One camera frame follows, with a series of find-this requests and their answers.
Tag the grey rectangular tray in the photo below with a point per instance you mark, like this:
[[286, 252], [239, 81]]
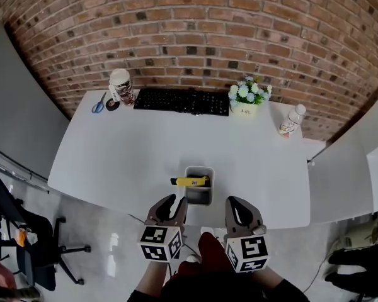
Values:
[[198, 197]]

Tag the potted artificial flowers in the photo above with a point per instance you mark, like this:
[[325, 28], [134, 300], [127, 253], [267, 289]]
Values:
[[247, 99]]

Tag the grey metal cabinet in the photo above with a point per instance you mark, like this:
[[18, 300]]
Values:
[[19, 105]]

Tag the orange packet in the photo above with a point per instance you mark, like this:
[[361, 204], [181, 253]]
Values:
[[20, 236]]

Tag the black office chair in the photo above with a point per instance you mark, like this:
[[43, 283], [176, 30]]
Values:
[[41, 256]]

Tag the blue scissors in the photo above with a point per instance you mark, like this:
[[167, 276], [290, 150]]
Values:
[[97, 106]]

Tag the person's white shoe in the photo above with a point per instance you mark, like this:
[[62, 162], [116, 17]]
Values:
[[219, 231], [192, 258]]

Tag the yellow utility knife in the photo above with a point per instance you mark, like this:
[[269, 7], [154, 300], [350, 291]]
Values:
[[186, 181]]

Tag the patterned paper cup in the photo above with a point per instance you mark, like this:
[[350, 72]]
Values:
[[123, 88]]

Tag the person's left forearm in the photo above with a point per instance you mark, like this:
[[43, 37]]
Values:
[[152, 278]]

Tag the white drink bottle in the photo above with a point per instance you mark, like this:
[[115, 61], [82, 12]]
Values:
[[291, 121]]

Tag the low white platform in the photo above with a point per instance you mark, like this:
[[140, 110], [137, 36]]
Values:
[[315, 148]]

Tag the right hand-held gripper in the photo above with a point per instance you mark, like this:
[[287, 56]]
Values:
[[249, 252]]

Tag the black tape roll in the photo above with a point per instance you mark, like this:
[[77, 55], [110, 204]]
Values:
[[108, 105]]

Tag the black keyboard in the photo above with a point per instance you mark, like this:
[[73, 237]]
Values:
[[182, 102]]

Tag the white desk with drawers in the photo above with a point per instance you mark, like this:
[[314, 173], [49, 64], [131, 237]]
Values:
[[129, 149]]

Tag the person's red trousers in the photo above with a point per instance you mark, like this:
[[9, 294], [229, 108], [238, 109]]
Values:
[[211, 253]]

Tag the person's right forearm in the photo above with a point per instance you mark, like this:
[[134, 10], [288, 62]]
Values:
[[267, 280]]

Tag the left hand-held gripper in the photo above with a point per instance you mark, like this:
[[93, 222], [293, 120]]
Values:
[[157, 244]]

